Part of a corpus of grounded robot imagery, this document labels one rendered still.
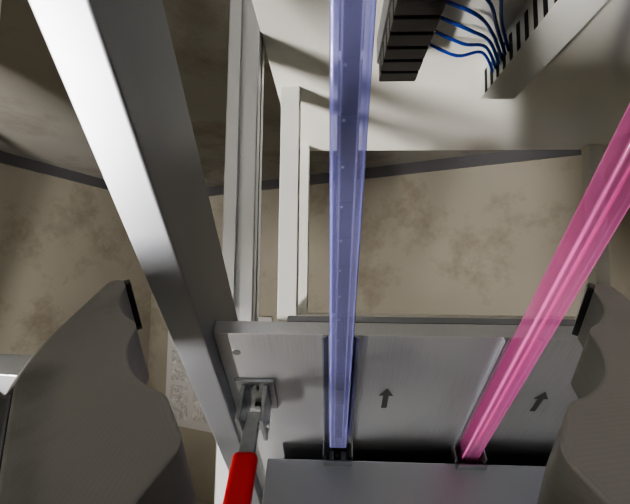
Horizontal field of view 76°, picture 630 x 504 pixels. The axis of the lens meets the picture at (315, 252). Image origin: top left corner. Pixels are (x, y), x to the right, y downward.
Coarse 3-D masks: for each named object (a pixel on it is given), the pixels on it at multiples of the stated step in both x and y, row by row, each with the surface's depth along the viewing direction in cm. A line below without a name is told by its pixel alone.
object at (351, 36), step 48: (336, 0) 12; (336, 48) 13; (336, 96) 14; (336, 144) 15; (336, 192) 16; (336, 240) 18; (336, 288) 20; (336, 336) 23; (336, 384) 26; (336, 432) 31
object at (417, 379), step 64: (320, 320) 31; (384, 320) 31; (448, 320) 30; (512, 320) 30; (320, 384) 29; (384, 384) 28; (448, 384) 28; (256, 448) 36; (320, 448) 36; (384, 448) 35; (448, 448) 35; (512, 448) 34
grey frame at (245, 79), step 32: (256, 32) 51; (256, 64) 51; (256, 96) 51; (256, 128) 50; (256, 160) 50; (224, 192) 50; (256, 192) 50; (224, 224) 49; (256, 224) 50; (224, 256) 49; (256, 256) 50; (256, 288) 51; (256, 320) 51; (224, 480) 47
